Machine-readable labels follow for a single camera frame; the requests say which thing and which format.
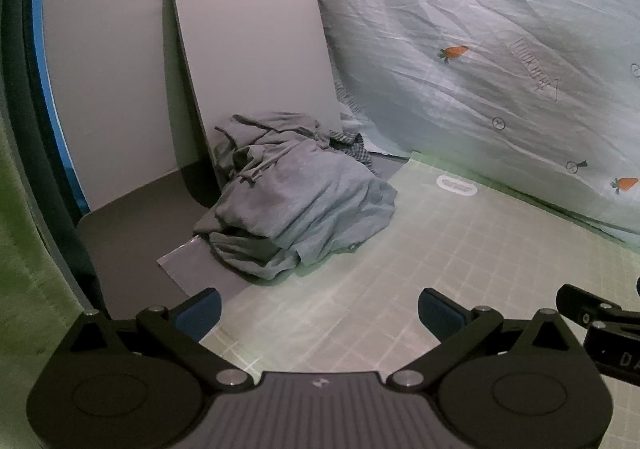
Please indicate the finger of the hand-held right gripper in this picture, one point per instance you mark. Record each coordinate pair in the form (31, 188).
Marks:
(580, 303)

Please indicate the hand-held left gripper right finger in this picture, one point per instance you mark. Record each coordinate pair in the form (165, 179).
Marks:
(440, 315)

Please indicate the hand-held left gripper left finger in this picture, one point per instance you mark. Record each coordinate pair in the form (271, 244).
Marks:
(201, 315)

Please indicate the grey t-shirt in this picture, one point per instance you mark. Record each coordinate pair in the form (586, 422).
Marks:
(310, 201)

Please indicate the clear plastic sheet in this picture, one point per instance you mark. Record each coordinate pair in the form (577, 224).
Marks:
(187, 261)

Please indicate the green grid mat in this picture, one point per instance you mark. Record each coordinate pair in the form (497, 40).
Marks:
(400, 249)

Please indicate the checked cloth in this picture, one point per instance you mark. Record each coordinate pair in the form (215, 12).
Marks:
(357, 149)

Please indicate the carrot print blanket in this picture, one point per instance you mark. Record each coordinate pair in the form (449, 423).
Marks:
(475, 54)

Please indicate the white panel with blue edge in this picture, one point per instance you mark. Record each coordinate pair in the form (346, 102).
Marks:
(105, 59)

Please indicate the rounded white board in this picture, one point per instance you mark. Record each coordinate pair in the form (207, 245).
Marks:
(250, 44)

